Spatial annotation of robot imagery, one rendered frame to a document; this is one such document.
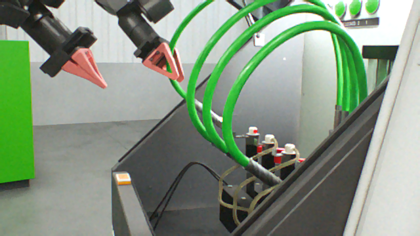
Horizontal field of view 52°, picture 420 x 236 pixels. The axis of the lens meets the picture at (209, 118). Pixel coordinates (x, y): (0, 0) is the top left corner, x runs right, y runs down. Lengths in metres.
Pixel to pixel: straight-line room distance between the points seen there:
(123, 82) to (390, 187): 7.05
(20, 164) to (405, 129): 3.80
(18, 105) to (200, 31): 4.63
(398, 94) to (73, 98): 6.91
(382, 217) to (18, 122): 3.71
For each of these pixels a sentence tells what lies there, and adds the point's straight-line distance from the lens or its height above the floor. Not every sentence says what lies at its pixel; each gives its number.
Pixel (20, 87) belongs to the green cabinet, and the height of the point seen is 0.90.
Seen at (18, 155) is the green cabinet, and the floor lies 0.31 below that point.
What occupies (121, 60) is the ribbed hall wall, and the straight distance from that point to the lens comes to 7.49.
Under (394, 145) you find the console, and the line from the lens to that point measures 0.54.
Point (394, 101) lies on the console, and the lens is 0.57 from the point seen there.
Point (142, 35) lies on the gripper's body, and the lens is 0.98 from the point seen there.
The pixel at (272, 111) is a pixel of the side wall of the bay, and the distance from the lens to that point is 1.24.
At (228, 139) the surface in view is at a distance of 0.60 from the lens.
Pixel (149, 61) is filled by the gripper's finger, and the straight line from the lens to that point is 0.95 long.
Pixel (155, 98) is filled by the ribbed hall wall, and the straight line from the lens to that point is 7.67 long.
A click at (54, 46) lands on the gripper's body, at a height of 1.27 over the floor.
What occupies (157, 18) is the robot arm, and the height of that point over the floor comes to 1.34.
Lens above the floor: 1.27
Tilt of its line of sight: 9 degrees down
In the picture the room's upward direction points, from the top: 1 degrees clockwise
